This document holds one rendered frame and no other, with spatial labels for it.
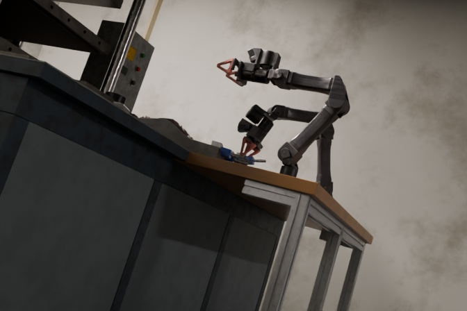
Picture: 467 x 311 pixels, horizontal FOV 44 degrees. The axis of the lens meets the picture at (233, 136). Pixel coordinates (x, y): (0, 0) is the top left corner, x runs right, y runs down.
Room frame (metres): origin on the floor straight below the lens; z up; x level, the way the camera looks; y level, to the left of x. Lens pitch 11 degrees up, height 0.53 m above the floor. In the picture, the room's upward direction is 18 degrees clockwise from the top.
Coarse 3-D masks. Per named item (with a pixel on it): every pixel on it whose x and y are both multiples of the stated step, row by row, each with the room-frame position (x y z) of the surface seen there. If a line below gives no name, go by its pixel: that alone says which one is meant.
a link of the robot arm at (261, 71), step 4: (260, 68) 2.14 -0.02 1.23; (264, 68) 2.15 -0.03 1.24; (268, 68) 2.13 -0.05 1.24; (256, 72) 2.12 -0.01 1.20; (260, 72) 2.12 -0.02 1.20; (264, 72) 2.11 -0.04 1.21; (268, 72) 2.11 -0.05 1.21; (256, 76) 2.12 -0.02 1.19; (260, 76) 2.12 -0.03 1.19; (264, 76) 2.11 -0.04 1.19; (256, 80) 2.13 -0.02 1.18; (260, 80) 2.12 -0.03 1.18; (264, 80) 2.11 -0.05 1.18; (268, 80) 2.12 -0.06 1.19
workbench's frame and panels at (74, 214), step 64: (0, 64) 1.30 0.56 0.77; (0, 128) 1.29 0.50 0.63; (64, 128) 1.43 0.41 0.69; (128, 128) 1.58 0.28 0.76; (0, 192) 1.32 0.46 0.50; (64, 192) 1.50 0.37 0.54; (128, 192) 1.75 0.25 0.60; (192, 192) 2.09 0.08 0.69; (0, 256) 1.39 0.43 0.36; (64, 256) 1.58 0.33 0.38; (128, 256) 1.85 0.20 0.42; (192, 256) 2.23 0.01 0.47; (256, 256) 2.81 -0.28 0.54
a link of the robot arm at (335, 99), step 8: (288, 72) 2.06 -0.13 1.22; (296, 72) 2.06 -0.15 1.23; (272, 80) 2.09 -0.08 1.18; (280, 80) 2.07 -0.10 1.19; (288, 80) 2.06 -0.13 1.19; (296, 80) 2.06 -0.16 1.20; (304, 80) 2.05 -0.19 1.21; (312, 80) 2.03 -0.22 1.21; (320, 80) 2.02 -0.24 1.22; (328, 80) 2.00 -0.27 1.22; (336, 80) 1.97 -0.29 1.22; (280, 88) 2.14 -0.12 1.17; (288, 88) 2.11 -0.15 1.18; (296, 88) 2.08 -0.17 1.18; (304, 88) 2.06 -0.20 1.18; (312, 88) 2.04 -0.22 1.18; (320, 88) 2.02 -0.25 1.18; (328, 88) 2.00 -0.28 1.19; (336, 88) 1.97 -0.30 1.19; (344, 88) 1.98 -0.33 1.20; (336, 96) 1.96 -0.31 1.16; (344, 96) 1.95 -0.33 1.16; (336, 104) 1.96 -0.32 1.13; (344, 104) 1.96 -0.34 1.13
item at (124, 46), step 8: (136, 0) 2.69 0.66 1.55; (144, 0) 2.70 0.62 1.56; (136, 8) 2.68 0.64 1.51; (128, 16) 2.69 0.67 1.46; (136, 16) 2.69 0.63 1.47; (128, 24) 2.68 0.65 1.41; (136, 24) 2.70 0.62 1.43; (128, 32) 2.68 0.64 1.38; (16, 40) 2.99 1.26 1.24; (120, 40) 2.69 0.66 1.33; (128, 40) 2.69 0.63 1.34; (120, 48) 2.68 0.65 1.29; (128, 48) 2.71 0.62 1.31; (120, 56) 2.69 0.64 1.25; (112, 64) 2.69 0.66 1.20; (120, 64) 2.69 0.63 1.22; (112, 72) 2.68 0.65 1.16; (104, 80) 2.69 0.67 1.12; (112, 80) 2.69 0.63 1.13; (104, 88) 2.68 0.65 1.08; (112, 88) 2.70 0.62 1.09
